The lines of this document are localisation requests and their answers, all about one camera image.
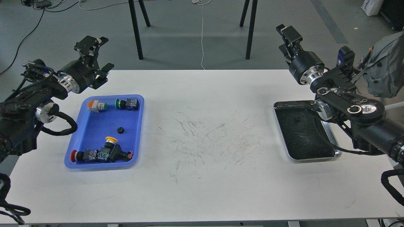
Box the orange push button switch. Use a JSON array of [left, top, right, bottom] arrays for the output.
[[87, 100, 108, 113]]

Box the white cord on floor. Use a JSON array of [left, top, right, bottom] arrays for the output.
[[191, 0, 211, 70]]

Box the black table leg right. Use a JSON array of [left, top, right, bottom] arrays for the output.
[[239, 0, 258, 60]]

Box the black switch with red wires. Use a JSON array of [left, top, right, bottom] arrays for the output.
[[96, 144, 133, 163]]

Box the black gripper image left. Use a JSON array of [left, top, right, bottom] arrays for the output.
[[57, 36, 115, 94]]

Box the yellow mushroom push button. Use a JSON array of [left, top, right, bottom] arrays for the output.
[[104, 137, 118, 149]]

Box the green push button switch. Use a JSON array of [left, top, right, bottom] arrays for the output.
[[115, 99, 140, 111]]

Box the red push button switch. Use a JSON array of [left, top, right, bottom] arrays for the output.
[[70, 149, 98, 163]]

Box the black cable on floor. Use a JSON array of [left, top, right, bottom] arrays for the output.
[[0, 0, 79, 76]]

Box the grey backpack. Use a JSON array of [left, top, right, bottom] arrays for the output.
[[354, 30, 404, 98]]

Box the black table leg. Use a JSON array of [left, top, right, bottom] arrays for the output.
[[239, 0, 258, 60], [128, 0, 151, 60]]

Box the blue plastic tray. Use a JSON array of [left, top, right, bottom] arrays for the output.
[[64, 94, 145, 170]]

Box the silver metal tray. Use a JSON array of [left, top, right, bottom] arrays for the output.
[[274, 100, 342, 163]]

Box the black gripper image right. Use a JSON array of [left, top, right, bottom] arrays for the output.
[[276, 24, 325, 85]]

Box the black power strip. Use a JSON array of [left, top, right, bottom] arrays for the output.
[[32, 0, 52, 9]]

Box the black table leg left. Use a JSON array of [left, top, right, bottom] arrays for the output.
[[128, 0, 151, 60]]

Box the white cardboard box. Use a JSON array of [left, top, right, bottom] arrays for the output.
[[361, 0, 384, 16]]

